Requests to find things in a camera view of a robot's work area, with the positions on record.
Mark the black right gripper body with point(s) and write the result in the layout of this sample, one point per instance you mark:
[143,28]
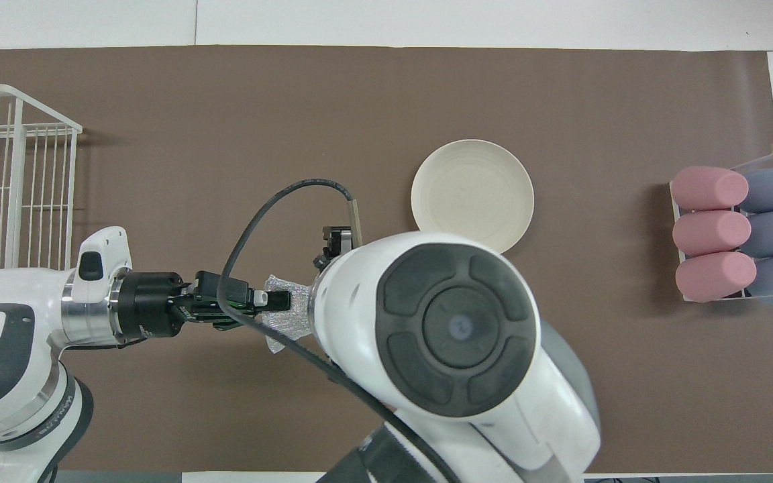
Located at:
[336,245]

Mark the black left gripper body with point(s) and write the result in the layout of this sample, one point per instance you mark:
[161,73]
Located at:
[148,305]

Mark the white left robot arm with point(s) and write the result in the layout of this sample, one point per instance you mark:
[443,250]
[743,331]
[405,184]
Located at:
[11,376]

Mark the cream round plate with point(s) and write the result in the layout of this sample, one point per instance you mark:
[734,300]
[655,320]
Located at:
[472,188]

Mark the brown table mat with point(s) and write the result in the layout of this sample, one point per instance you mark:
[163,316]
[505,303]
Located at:
[225,134]

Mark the pink plastic cup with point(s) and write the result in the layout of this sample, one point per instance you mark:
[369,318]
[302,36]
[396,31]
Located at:
[710,233]
[714,276]
[708,188]

